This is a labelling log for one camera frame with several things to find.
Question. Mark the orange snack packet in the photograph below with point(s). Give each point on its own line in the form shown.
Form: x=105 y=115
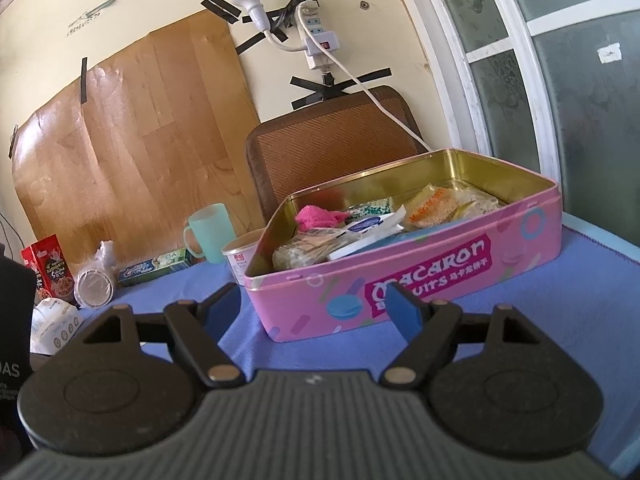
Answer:
x=435 y=207

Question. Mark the pink fluffy cloth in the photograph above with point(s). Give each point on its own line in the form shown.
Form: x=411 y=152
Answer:
x=320 y=217

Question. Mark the white framed frosted glass door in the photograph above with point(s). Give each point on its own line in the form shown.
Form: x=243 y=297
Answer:
x=550 y=60

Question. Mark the pink biscuit tin box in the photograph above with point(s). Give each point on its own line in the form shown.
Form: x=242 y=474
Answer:
x=450 y=255

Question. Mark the blue tablecloth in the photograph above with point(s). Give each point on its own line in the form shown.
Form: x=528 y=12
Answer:
x=310 y=355

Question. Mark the white milk powder can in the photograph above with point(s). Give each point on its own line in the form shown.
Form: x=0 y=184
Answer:
x=240 y=255

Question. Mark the mint green plastic mug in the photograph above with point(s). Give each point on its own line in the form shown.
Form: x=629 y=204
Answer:
x=215 y=232

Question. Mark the black tape cross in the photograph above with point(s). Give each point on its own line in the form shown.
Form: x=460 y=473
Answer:
x=325 y=91

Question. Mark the white paper bag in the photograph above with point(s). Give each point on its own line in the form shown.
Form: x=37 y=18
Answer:
x=52 y=325

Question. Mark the light blue pouch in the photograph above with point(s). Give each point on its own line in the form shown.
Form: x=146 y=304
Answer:
x=400 y=236

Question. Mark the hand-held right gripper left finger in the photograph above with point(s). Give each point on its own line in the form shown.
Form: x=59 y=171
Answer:
x=222 y=310

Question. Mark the wood pattern wall sheet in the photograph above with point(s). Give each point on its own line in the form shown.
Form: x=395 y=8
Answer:
x=140 y=150

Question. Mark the white power strip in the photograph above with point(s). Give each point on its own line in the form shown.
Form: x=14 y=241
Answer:
x=316 y=35

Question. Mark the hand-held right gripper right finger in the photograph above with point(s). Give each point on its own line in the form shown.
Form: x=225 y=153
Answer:
x=402 y=312

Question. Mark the black tape strip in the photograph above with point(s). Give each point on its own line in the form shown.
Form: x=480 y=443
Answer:
x=83 y=80
x=257 y=40
x=220 y=6

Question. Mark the green patterned tissue packet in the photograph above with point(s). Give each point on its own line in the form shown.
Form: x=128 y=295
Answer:
x=372 y=206

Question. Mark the red snack box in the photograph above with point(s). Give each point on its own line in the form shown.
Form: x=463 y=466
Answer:
x=50 y=265

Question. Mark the green toothpaste box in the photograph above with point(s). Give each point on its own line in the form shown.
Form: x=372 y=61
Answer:
x=150 y=267

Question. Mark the clear bag of snacks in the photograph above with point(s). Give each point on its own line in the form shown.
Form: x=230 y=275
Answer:
x=300 y=250

